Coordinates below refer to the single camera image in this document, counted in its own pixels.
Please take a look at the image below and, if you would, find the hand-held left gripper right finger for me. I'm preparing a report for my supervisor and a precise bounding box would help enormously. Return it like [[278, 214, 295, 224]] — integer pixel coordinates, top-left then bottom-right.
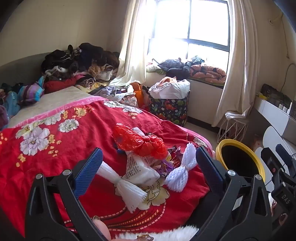
[[191, 146, 275, 241]]

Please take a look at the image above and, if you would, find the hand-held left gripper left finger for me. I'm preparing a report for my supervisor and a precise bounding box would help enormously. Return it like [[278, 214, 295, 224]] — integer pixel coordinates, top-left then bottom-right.
[[25, 148, 109, 241]]

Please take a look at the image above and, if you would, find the yellow-rimmed black trash bin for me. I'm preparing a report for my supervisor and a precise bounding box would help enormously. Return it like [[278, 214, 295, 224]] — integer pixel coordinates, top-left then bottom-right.
[[215, 139, 266, 186]]

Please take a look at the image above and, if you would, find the white foam fruit net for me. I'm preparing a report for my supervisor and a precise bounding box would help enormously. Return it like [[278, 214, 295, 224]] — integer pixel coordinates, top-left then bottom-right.
[[97, 161, 148, 214], [164, 142, 199, 193]]

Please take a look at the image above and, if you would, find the purple snack packet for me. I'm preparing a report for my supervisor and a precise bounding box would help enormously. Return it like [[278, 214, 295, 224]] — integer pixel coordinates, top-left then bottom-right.
[[158, 146, 183, 179]]

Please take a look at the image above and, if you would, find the white printed plastic wrapper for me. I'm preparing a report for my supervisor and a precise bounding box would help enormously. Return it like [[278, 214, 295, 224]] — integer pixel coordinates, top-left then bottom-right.
[[125, 152, 160, 186]]

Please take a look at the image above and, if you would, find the red plastic bag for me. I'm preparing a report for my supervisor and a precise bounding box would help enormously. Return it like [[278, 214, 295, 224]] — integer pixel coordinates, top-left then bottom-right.
[[112, 123, 169, 160]]

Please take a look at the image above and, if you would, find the person's right hand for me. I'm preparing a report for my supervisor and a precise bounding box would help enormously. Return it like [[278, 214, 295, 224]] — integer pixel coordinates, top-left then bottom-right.
[[268, 193, 289, 226]]

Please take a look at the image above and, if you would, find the person's left hand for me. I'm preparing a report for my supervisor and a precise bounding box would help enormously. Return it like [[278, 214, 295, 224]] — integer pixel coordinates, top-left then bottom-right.
[[92, 215, 155, 241]]

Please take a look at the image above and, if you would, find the red floral blanket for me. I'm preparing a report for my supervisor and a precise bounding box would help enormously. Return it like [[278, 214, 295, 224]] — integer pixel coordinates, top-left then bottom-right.
[[0, 100, 214, 241]]

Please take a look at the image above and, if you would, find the white rounded cabinet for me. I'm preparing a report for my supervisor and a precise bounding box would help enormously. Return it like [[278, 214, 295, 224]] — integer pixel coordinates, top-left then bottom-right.
[[254, 126, 296, 186]]

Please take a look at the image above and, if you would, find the dinosaur-print laundry basket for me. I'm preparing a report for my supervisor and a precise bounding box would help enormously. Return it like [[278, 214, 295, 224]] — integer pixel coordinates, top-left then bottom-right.
[[148, 89, 190, 127]]

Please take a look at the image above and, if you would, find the beige bed sheet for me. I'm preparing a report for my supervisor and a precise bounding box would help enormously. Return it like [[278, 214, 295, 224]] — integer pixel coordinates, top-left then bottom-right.
[[8, 86, 109, 128]]

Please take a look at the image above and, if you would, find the pink floral fabric bag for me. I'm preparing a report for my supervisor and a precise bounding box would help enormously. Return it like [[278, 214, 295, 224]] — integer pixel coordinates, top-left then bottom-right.
[[119, 94, 139, 107]]

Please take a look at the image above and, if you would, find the white lavender garment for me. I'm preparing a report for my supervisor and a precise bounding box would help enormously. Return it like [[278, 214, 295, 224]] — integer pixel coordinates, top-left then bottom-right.
[[98, 85, 130, 100]]

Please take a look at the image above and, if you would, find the white plastic bag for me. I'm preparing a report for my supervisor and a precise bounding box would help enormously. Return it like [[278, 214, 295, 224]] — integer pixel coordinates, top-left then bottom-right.
[[148, 79, 190, 100]]

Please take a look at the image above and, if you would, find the brown beige patterned blanket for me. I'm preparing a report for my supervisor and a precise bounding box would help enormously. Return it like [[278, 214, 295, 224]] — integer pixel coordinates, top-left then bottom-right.
[[76, 77, 109, 92]]

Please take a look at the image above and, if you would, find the white desk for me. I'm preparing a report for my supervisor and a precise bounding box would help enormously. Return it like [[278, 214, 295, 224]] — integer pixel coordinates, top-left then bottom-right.
[[253, 95, 296, 139]]

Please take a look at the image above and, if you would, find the dark red cloth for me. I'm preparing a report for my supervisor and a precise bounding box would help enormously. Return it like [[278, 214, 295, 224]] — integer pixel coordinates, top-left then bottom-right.
[[43, 77, 78, 93]]

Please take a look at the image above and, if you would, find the orange bag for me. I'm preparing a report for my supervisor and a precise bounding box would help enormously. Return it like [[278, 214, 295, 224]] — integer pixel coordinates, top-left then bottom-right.
[[129, 82, 145, 108]]

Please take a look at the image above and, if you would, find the orange patterned quilt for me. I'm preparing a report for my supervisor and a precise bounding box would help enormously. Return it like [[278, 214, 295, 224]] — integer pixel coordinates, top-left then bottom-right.
[[190, 64, 227, 84]]

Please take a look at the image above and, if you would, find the purple blue striped cloth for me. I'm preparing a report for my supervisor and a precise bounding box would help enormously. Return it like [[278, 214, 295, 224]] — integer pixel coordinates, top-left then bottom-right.
[[18, 80, 45, 105]]

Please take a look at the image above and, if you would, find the camouflage bag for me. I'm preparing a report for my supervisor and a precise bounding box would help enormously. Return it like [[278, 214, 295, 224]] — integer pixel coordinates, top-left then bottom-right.
[[261, 84, 292, 103]]

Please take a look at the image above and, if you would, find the purple fuzzy cloth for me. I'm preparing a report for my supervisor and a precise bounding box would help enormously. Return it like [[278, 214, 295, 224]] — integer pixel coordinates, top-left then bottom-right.
[[0, 105, 10, 129]]

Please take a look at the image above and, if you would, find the blue patterned cloth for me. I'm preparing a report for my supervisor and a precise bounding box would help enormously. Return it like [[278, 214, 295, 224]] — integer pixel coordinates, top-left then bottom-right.
[[0, 89, 20, 121]]

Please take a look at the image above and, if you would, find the cream curtain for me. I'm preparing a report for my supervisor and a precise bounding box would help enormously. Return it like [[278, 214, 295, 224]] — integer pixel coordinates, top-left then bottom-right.
[[109, 0, 158, 87], [211, 0, 264, 127]]

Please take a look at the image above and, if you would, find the dark jacket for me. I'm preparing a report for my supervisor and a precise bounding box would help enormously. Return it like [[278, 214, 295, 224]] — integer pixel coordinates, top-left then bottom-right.
[[157, 56, 205, 80]]

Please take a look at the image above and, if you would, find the pile of dark clothes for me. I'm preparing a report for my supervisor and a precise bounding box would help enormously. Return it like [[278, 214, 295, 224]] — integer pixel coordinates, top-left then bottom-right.
[[41, 42, 121, 87]]

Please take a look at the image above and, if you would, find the green white cloth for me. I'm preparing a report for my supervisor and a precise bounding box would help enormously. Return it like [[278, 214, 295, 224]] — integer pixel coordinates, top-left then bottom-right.
[[146, 62, 167, 75]]

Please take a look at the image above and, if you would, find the grey bed headboard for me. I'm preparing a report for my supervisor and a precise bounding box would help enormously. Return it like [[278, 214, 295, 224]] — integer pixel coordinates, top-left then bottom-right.
[[0, 52, 55, 87]]

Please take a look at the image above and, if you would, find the window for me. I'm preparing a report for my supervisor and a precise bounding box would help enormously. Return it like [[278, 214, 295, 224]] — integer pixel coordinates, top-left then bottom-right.
[[143, 0, 232, 67]]

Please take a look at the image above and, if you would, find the white wire stool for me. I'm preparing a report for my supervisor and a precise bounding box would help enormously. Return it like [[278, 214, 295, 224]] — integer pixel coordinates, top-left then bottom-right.
[[217, 111, 249, 144]]

